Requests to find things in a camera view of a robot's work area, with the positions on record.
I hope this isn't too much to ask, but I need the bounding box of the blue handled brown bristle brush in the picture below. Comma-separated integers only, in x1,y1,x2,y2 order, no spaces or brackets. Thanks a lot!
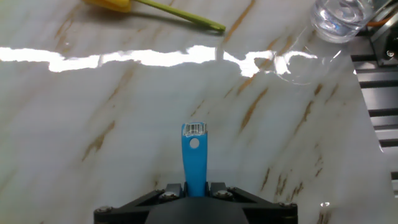
181,121,208,197

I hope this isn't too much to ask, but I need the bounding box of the marble pattern table mat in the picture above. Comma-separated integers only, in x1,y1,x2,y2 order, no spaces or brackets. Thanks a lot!
0,0,398,224

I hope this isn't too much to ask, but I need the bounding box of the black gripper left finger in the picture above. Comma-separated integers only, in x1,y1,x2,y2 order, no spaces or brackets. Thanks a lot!
94,183,187,224

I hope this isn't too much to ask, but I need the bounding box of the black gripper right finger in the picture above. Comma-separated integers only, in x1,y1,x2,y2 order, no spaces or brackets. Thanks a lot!
205,182,299,224

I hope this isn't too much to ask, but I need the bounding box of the metal clamp bracket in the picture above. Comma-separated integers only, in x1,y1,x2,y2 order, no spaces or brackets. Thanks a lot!
366,0,398,66

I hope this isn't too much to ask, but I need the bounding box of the yellow sponge brush green handle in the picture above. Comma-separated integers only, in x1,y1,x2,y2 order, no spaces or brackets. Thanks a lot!
81,0,227,32

